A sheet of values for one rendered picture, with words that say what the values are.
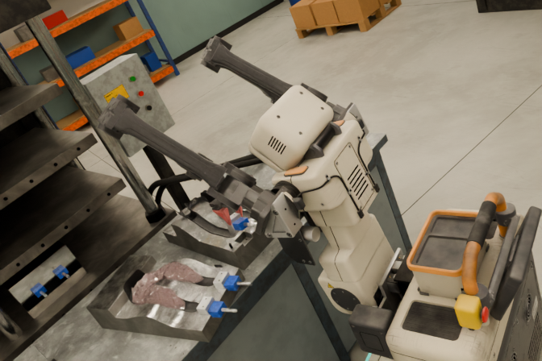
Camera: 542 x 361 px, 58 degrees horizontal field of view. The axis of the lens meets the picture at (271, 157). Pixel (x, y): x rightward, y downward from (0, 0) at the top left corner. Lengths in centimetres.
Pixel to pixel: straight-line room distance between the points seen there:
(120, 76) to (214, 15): 686
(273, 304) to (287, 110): 85
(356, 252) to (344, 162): 31
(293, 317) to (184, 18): 741
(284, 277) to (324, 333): 38
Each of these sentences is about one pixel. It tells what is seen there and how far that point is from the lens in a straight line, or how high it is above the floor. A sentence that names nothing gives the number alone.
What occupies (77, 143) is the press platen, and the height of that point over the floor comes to 129.
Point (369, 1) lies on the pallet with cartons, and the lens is 642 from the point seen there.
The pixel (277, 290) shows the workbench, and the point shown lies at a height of 63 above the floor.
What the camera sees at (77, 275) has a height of 81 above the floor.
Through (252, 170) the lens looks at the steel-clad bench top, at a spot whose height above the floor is 80.
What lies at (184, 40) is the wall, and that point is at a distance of 894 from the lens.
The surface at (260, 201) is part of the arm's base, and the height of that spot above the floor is 122.
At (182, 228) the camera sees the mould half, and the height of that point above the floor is 93.
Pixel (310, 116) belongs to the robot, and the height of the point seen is 133.
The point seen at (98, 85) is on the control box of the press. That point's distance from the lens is 237.
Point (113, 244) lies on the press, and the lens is 246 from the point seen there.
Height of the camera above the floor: 186
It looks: 26 degrees down
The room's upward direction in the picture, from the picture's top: 25 degrees counter-clockwise
